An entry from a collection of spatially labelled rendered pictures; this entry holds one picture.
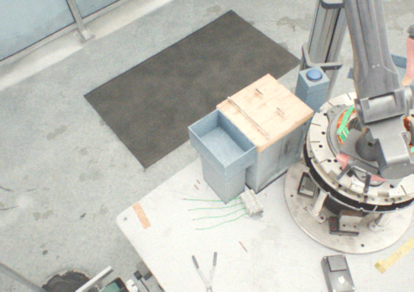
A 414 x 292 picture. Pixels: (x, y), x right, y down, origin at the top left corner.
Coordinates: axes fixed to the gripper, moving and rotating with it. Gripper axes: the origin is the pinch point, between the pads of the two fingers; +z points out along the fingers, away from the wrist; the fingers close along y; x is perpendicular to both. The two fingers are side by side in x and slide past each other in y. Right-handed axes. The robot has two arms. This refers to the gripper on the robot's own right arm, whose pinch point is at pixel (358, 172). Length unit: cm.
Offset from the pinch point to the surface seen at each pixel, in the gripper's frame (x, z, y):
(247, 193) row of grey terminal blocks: -1.7, 34.6, -25.7
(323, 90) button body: 34.1, 17.6, -19.6
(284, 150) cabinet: 12.1, 23.8, -21.0
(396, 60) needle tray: 51, 12, -4
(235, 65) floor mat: 115, 116, -99
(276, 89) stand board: 21.4, 10.3, -30.0
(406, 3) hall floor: 234, 117, -22
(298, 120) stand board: 14.2, 10.3, -19.5
